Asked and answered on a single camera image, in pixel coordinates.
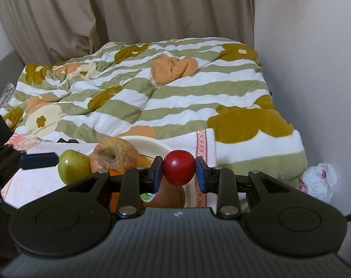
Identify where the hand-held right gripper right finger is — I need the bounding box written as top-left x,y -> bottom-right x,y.
194,156 -> 294,220

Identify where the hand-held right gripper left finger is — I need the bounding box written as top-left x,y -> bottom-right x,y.
66,156 -> 164,219

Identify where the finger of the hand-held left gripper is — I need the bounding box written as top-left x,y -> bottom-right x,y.
0,144 -> 58,209

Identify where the red tomato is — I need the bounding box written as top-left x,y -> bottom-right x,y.
162,150 -> 196,186

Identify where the white oval dish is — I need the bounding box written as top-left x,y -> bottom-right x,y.
117,136 -> 199,208

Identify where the green apple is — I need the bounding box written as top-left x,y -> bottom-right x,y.
57,150 -> 92,185

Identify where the brown kiwi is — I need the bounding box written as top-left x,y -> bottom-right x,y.
140,178 -> 185,208

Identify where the pink floral white mat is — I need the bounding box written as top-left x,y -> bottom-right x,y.
0,129 -> 222,209

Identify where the red yellow apple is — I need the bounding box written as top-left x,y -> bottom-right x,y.
90,137 -> 140,174

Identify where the dark flat panel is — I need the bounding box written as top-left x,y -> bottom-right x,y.
0,111 -> 14,148

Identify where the green striped floral blanket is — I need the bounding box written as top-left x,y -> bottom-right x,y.
3,36 -> 309,192

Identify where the white plastic bag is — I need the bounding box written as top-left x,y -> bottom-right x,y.
298,163 -> 338,204

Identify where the beige curtain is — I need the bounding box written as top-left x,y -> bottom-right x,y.
0,0 -> 255,67

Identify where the grey padded bed frame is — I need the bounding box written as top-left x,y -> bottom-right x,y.
0,51 -> 27,116

